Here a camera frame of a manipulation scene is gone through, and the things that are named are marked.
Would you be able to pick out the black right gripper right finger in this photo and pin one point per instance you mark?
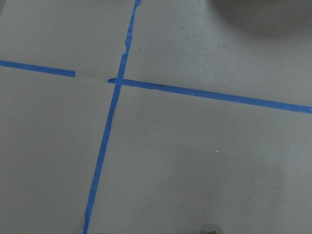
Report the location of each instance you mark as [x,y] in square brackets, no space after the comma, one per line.
[210,225]

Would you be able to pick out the red strawberry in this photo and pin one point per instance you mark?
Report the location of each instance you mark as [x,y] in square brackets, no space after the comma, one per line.
[210,231]

